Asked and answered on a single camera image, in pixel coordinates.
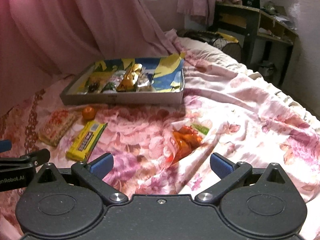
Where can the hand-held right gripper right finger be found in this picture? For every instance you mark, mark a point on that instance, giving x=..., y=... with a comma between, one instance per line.
x=221, y=166

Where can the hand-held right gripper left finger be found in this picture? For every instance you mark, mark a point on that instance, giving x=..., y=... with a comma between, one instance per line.
x=101, y=166

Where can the dark snack packet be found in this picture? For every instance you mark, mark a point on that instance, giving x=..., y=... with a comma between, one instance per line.
x=93, y=86

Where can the small lilac curtain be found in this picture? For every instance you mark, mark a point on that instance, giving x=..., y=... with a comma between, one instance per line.
x=197, y=0

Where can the small orange tangerine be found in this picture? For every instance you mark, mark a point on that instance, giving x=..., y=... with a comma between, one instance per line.
x=88, y=112

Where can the red print snack packet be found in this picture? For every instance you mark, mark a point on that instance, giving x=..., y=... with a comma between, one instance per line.
x=57, y=127

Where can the pink floral bedsheet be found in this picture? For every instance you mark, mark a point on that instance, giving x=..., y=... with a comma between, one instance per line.
x=237, y=117

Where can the clear peanut snack packet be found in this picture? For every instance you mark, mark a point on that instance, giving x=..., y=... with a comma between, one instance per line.
x=146, y=80

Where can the large pink curtain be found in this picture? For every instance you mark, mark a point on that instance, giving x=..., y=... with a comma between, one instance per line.
x=62, y=25

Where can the yellow snack bar packet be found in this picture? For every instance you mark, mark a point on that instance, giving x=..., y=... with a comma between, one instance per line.
x=85, y=141

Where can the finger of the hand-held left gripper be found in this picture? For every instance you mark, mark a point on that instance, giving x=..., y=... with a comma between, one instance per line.
x=30, y=158
x=4, y=146

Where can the green and white snack packet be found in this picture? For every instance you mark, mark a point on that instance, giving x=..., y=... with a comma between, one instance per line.
x=113, y=82

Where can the dark wooden desk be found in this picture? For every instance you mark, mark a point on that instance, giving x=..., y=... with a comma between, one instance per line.
x=252, y=22

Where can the pile of papers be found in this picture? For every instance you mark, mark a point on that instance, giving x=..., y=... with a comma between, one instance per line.
x=277, y=13

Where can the yellow paper bag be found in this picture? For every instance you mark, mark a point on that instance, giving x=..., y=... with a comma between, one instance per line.
x=228, y=38

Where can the black mesh basket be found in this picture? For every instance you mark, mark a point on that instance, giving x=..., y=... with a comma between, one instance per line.
x=215, y=42

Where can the grey box with yellow-blue lining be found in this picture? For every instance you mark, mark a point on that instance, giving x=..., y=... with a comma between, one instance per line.
x=125, y=98

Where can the orange-red snack packet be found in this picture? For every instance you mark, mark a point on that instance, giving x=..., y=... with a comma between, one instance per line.
x=186, y=140

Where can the gold foil snack packet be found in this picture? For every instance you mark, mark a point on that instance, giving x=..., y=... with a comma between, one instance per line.
x=128, y=78

